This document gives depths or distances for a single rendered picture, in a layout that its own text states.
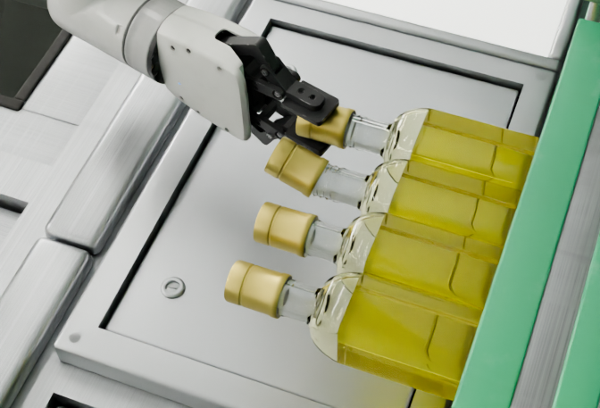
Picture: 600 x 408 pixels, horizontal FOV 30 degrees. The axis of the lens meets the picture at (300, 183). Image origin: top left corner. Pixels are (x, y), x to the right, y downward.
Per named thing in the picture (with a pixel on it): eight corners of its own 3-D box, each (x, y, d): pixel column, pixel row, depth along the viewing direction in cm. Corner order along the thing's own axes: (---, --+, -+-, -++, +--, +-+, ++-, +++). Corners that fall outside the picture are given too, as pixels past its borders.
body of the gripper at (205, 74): (147, 102, 105) (242, 156, 101) (131, 26, 97) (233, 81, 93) (197, 53, 109) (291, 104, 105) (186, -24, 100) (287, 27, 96)
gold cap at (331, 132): (355, 127, 99) (309, 114, 100) (356, 101, 96) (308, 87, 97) (342, 157, 97) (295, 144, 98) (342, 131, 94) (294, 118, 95)
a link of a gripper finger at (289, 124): (260, 141, 102) (320, 175, 99) (258, 119, 99) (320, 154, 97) (280, 119, 103) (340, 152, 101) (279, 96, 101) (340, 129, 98)
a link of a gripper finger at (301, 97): (255, 95, 97) (319, 129, 94) (254, 70, 94) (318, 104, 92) (278, 71, 98) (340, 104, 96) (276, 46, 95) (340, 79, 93)
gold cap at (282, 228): (319, 231, 92) (269, 216, 93) (319, 206, 89) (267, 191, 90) (304, 266, 90) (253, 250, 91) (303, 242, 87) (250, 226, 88)
